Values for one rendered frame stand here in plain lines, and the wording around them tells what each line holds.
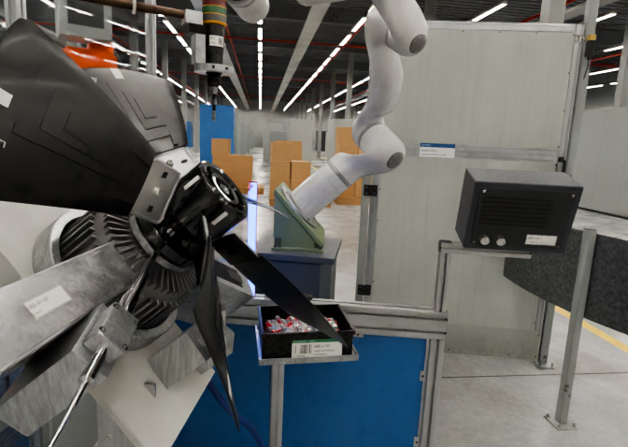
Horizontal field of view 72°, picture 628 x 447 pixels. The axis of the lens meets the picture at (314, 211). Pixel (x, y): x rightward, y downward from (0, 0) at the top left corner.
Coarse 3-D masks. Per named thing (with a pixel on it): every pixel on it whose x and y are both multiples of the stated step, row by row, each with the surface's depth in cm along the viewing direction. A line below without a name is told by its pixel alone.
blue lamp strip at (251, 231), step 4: (256, 184) 116; (252, 188) 116; (256, 188) 116; (252, 192) 117; (256, 192) 117; (252, 196) 117; (252, 208) 117; (252, 212) 118; (252, 216) 118; (252, 220) 118; (252, 224) 118; (252, 228) 118; (248, 232) 119; (252, 232) 118; (248, 236) 119; (252, 236) 119; (248, 240) 119; (252, 240) 119; (252, 244) 119; (252, 248) 119; (248, 280) 121; (252, 284) 121; (252, 288) 121; (252, 292) 121
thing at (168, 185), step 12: (156, 168) 64; (168, 168) 66; (156, 180) 65; (168, 180) 67; (144, 192) 63; (168, 192) 67; (144, 204) 64; (156, 204) 66; (168, 204) 67; (144, 216) 64; (156, 216) 66
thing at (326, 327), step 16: (240, 272) 83; (256, 272) 80; (272, 272) 76; (272, 288) 82; (288, 288) 77; (288, 304) 85; (304, 304) 78; (304, 320) 88; (320, 320) 78; (336, 336) 76
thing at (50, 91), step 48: (0, 48) 46; (48, 48) 51; (48, 96) 50; (96, 96) 56; (48, 144) 50; (96, 144) 55; (144, 144) 62; (0, 192) 45; (48, 192) 50; (96, 192) 56
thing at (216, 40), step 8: (208, 24) 76; (216, 24) 76; (208, 32) 76; (216, 32) 76; (208, 40) 76; (216, 40) 76; (208, 48) 76; (216, 48) 76; (208, 56) 77; (216, 56) 77; (208, 72) 77; (216, 72) 77; (208, 80) 78; (216, 80) 78
